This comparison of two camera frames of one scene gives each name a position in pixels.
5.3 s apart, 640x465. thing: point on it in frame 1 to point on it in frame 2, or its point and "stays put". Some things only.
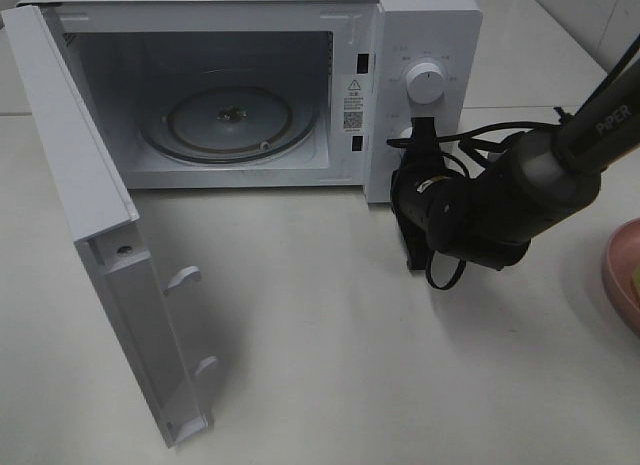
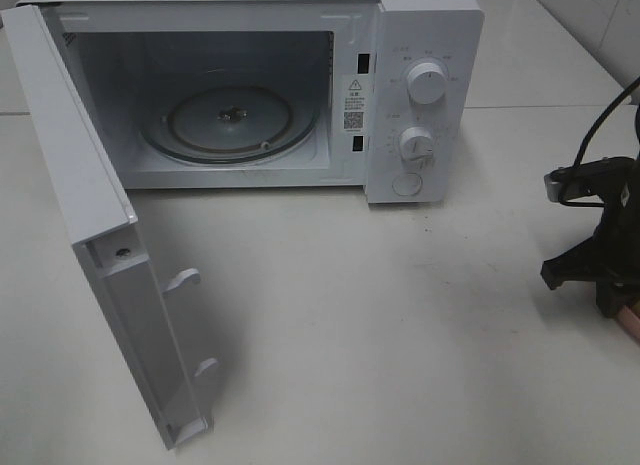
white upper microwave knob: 425,82 stays put
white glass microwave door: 104,222 stays put
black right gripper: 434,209 to 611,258
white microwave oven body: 275,86 stays put
